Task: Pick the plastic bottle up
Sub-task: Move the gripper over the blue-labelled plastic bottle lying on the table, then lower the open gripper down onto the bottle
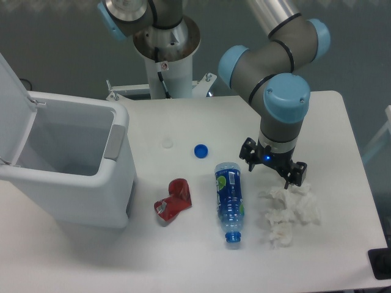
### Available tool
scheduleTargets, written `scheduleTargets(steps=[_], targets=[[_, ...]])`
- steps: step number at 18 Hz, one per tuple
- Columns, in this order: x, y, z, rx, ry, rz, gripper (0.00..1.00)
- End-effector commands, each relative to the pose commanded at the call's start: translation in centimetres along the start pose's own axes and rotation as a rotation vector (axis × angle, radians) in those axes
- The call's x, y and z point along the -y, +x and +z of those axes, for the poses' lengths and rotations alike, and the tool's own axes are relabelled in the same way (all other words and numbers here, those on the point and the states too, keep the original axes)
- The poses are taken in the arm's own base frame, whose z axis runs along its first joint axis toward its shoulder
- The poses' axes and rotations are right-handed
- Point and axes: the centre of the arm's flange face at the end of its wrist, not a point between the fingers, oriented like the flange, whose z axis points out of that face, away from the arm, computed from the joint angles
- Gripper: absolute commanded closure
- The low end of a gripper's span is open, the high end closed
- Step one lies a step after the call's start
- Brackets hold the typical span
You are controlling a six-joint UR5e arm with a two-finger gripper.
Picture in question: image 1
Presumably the blue plastic bottle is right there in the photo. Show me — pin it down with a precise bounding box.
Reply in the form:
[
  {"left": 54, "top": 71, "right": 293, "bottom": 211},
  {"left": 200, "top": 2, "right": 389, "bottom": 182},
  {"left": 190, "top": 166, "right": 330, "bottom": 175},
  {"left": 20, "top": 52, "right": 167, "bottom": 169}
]
[{"left": 214, "top": 162, "right": 245, "bottom": 250}]

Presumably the black device at table edge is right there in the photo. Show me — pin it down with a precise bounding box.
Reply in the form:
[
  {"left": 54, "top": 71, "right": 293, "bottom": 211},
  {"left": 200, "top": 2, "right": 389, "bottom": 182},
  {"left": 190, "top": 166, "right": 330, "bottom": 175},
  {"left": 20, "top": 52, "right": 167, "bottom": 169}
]
[{"left": 368, "top": 248, "right": 390, "bottom": 280}]

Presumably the blue bottle cap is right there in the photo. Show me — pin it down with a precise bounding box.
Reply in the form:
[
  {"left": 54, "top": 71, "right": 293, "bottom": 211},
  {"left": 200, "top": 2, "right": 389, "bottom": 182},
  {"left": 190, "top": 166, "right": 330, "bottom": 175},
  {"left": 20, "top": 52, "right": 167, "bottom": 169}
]
[{"left": 194, "top": 143, "right": 209, "bottom": 159}]

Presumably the white trash bin lid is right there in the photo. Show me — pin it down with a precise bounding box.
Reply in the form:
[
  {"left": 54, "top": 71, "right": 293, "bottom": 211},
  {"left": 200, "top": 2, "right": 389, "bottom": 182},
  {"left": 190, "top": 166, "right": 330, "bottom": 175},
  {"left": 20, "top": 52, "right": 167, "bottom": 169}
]
[{"left": 1, "top": 57, "right": 46, "bottom": 165}]

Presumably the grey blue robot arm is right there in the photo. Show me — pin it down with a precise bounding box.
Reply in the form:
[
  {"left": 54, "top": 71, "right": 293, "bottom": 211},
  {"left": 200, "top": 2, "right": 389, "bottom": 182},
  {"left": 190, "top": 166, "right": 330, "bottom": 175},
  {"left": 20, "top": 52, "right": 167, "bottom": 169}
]
[{"left": 98, "top": 1, "right": 331, "bottom": 186}]

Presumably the crushed red can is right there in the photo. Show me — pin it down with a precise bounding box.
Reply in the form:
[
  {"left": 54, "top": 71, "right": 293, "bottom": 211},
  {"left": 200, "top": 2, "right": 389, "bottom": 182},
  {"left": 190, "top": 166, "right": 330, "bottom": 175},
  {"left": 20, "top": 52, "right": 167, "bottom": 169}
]
[{"left": 153, "top": 178, "right": 192, "bottom": 226}]

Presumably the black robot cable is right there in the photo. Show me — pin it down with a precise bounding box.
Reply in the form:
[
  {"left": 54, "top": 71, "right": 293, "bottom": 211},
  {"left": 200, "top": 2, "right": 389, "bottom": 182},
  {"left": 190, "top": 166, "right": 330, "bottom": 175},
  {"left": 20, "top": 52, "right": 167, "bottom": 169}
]
[{"left": 154, "top": 47, "right": 171, "bottom": 99}]

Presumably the white bottle cap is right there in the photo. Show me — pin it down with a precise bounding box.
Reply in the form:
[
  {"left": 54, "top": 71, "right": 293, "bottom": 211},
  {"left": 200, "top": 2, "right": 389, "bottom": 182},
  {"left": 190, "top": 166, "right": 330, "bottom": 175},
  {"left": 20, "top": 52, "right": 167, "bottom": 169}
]
[{"left": 161, "top": 137, "right": 174, "bottom": 149}]

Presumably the crumpled white tissue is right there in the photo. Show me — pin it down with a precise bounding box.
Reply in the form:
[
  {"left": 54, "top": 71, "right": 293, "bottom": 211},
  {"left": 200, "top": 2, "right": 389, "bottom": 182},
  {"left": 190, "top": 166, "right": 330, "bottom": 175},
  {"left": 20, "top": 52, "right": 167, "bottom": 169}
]
[{"left": 259, "top": 182, "right": 321, "bottom": 249}]

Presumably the white trash bin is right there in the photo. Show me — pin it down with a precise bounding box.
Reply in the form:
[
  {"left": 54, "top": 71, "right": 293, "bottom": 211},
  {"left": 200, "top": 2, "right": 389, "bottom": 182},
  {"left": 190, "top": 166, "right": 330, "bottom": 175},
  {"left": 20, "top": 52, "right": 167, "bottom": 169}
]
[{"left": 1, "top": 92, "right": 136, "bottom": 228}]

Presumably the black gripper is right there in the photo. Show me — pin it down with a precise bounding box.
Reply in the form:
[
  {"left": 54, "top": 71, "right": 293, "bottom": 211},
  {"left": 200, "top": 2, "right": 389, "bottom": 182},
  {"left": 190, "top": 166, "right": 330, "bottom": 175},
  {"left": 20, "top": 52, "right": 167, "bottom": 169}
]
[{"left": 239, "top": 137, "right": 307, "bottom": 189}]

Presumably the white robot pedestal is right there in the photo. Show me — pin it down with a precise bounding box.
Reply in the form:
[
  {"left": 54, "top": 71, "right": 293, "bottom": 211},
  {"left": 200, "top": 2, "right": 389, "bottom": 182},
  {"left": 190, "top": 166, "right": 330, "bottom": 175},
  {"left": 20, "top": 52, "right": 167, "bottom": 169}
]
[{"left": 106, "top": 15, "right": 217, "bottom": 100}]

